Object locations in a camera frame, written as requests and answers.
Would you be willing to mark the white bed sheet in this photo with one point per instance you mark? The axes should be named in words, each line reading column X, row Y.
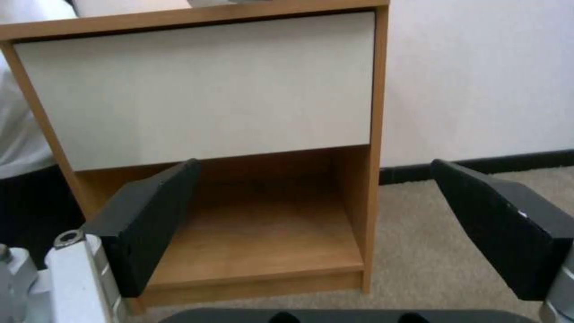
column 18, row 111

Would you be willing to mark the white nightstand drawer front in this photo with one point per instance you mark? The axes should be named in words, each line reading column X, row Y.
column 197, row 94

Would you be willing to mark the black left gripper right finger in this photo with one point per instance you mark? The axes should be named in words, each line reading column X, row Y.
column 502, row 228

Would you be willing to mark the black skirting board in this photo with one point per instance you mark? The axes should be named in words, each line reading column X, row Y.
column 475, row 168

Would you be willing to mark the wooden nightstand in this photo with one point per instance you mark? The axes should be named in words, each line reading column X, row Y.
column 269, row 215

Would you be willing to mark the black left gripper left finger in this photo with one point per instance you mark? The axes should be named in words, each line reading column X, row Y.
column 134, row 228

